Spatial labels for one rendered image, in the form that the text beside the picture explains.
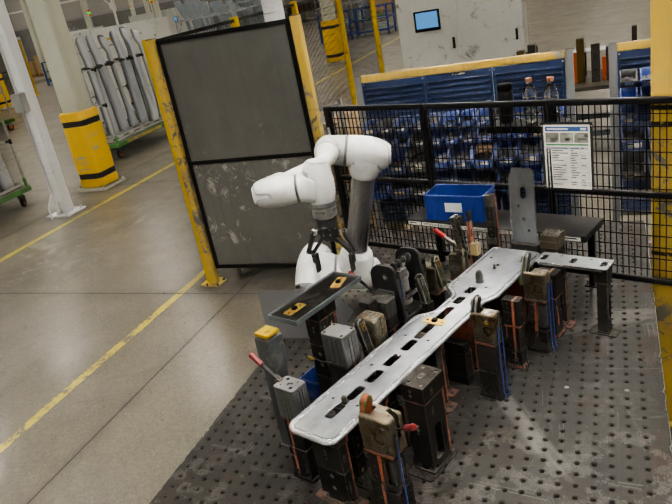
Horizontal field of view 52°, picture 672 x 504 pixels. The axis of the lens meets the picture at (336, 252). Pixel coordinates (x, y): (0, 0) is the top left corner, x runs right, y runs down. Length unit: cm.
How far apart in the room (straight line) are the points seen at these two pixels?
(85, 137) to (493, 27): 560
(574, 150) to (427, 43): 654
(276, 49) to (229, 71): 41
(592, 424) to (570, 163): 121
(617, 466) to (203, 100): 392
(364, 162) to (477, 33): 663
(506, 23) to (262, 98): 494
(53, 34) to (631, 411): 873
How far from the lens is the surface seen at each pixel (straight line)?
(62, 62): 1000
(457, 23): 944
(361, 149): 287
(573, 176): 318
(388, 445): 197
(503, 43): 937
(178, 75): 534
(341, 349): 229
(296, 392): 215
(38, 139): 919
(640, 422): 249
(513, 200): 300
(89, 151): 1007
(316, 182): 234
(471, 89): 486
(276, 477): 244
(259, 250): 549
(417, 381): 213
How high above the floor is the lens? 221
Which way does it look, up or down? 22 degrees down
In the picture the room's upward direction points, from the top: 11 degrees counter-clockwise
